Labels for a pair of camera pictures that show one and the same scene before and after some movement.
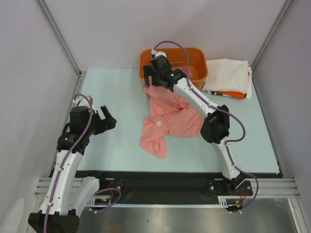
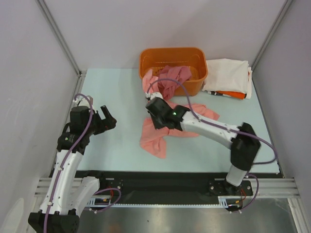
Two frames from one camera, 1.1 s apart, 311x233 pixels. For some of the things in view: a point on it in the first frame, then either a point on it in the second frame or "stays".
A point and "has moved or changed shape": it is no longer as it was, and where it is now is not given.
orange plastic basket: x=198 y=59 stays
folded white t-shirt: x=227 y=75 stays
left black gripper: x=108 y=123 stays
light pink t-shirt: x=171 y=115 has moved or changed shape
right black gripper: x=148 y=71 -> x=157 y=124
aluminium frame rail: x=278 y=187 stays
